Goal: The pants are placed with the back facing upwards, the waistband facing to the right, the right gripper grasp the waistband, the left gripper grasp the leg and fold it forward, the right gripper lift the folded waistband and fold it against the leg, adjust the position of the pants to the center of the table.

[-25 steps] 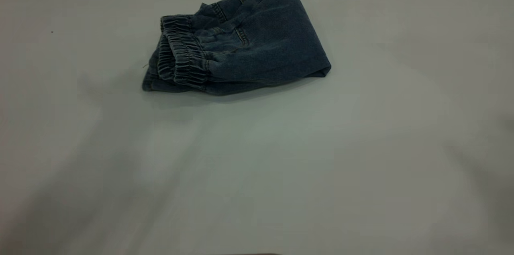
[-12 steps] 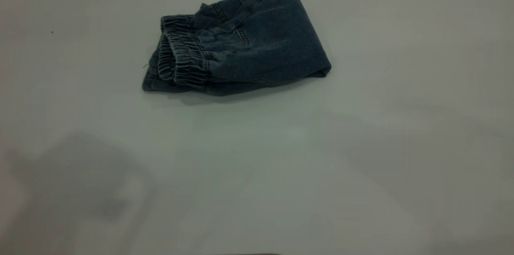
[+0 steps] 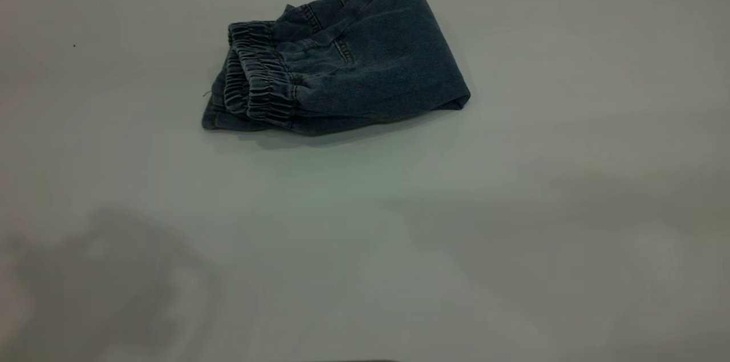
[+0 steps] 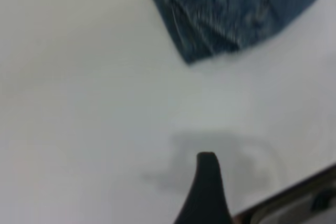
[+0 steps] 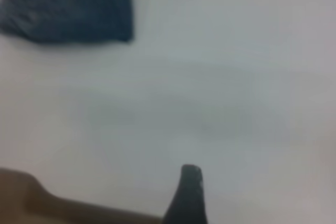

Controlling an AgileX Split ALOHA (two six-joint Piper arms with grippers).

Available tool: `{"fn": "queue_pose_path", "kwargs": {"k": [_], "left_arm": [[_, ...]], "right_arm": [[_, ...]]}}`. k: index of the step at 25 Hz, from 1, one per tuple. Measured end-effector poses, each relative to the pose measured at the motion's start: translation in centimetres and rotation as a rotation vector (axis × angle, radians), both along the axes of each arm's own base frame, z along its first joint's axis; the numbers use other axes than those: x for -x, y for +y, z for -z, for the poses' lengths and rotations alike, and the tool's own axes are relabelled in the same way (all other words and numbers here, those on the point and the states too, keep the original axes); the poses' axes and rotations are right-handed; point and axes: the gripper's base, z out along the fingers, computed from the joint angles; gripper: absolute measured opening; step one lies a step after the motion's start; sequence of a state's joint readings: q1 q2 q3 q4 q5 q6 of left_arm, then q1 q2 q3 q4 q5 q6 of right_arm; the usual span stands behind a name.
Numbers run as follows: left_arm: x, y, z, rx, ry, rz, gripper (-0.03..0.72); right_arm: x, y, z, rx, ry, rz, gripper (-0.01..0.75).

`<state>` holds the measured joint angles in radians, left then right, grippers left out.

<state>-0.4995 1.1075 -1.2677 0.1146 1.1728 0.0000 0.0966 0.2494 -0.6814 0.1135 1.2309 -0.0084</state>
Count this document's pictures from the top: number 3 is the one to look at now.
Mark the blue denim shorts basketball print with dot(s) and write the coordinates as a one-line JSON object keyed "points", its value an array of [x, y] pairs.
{"points": [[376, 60]]}

